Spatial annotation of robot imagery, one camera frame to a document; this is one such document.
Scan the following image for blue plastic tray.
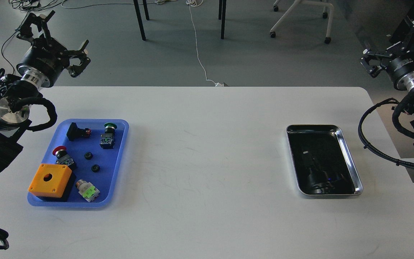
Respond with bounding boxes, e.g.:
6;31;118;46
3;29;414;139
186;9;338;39
27;119;129;208

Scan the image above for black table leg left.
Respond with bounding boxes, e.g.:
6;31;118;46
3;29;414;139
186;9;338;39
133;0;150;41

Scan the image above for silver green indicator switch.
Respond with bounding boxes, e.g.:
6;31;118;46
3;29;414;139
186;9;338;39
74;179;100;202

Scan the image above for black table leg right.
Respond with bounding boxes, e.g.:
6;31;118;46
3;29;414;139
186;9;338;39
218;0;227;40

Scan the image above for green push button switch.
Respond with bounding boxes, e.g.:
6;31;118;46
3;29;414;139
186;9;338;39
99;122;117;149

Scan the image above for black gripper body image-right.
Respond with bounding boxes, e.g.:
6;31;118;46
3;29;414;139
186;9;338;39
385;43;414;91

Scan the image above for silver metal tray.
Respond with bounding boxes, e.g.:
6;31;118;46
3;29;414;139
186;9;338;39
286;124;363;198

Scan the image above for black selector switch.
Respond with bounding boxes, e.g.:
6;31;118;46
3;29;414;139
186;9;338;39
66;122;92;141

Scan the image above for black table leg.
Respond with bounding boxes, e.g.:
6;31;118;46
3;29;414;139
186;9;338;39
133;0;150;41
218;0;227;40

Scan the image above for black floor cable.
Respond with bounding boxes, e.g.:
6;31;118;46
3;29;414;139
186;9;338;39
9;0;64;12

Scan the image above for white chair base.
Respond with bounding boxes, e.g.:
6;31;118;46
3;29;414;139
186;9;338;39
269;0;335;45

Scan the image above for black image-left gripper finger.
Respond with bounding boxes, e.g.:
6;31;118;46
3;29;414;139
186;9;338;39
65;40;91;78
16;10;55;45

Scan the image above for white floor cable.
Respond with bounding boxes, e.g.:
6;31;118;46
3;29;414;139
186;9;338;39
187;0;225;87

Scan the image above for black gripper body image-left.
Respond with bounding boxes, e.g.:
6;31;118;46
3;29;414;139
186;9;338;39
17;36;70;87

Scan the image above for red push button switch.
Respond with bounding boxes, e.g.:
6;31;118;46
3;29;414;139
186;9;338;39
52;145;77;170

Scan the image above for orange button box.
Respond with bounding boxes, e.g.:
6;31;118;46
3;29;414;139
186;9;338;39
28;163;75;200

